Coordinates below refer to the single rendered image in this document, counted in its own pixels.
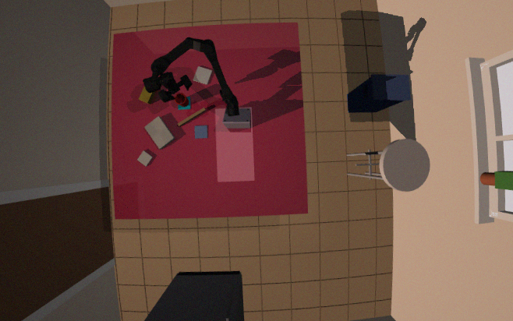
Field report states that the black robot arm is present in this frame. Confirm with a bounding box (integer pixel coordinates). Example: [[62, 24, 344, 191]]
[[143, 37, 239, 116]]

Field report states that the yellow block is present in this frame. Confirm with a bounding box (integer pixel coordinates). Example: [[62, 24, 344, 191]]
[[139, 87, 156, 104]]

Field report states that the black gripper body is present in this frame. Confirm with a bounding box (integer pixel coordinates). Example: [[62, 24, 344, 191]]
[[158, 75, 192, 103]]

